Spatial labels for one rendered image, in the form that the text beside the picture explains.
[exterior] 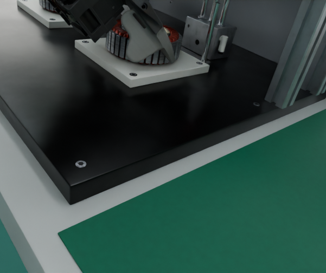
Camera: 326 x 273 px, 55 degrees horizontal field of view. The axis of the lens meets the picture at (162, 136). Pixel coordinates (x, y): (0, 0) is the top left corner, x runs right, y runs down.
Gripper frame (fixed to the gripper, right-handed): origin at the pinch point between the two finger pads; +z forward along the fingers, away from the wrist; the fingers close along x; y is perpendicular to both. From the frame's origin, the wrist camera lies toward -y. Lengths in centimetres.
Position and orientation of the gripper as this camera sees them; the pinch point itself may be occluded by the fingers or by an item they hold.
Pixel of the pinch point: (147, 40)
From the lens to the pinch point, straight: 50.2
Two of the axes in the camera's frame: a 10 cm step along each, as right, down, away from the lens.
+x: 6.4, 5.1, -5.8
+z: 3.7, 4.5, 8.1
